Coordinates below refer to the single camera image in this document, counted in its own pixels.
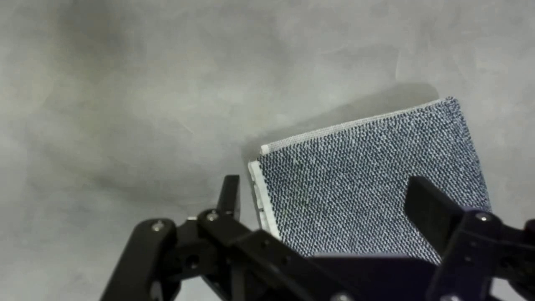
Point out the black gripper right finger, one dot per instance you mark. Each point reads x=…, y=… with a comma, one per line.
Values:
x=475, y=245

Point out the blue grey towel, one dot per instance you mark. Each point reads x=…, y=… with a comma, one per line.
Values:
x=340, y=190

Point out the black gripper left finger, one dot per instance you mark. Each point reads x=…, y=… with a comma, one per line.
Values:
x=236, y=262

